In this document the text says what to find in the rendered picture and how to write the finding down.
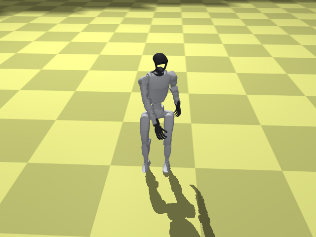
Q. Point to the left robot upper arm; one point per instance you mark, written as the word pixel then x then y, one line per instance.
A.
pixel 173 88

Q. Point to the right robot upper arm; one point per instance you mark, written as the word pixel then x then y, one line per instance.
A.
pixel 143 81

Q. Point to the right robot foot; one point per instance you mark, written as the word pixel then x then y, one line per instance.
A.
pixel 146 166

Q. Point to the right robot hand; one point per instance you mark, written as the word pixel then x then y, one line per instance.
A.
pixel 159 131

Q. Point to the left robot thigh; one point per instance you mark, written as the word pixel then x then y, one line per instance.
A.
pixel 168 126

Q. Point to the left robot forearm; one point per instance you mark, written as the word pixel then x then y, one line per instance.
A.
pixel 176 96

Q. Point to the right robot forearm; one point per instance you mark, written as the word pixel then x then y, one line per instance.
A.
pixel 150 111

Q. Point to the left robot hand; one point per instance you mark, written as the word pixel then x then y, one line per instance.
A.
pixel 178 109

